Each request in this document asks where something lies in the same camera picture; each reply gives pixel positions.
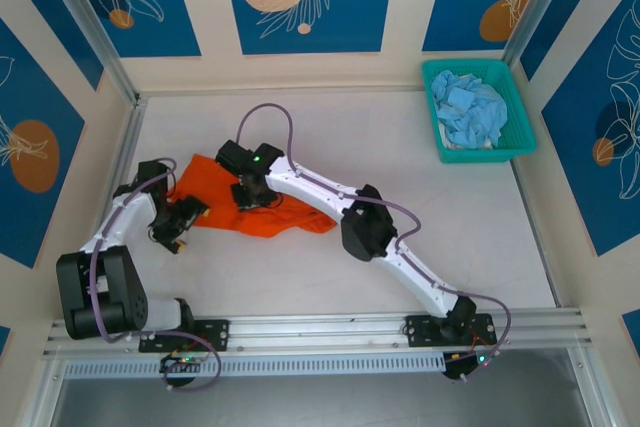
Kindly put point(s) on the orange t-shirt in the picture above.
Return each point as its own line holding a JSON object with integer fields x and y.
{"x": 260, "y": 224}

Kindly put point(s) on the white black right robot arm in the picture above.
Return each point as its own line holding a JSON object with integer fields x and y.
{"x": 365, "y": 232}

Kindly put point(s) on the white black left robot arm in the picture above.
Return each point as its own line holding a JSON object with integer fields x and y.
{"x": 134, "y": 213}

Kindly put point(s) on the crumpled light blue t-shirt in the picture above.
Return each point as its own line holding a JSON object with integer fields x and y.
{"x": 470, "y": 112}

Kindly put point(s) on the teal plastic basket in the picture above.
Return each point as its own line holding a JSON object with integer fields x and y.
{"x": 520, "y": 112}

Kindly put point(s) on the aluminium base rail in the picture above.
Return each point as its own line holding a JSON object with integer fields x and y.
{"x": 320, "y": 329}

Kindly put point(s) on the aluminium corner post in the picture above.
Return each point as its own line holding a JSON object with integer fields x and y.
{"x": 540, "y": 7}
{"x": 95, "y": 27}

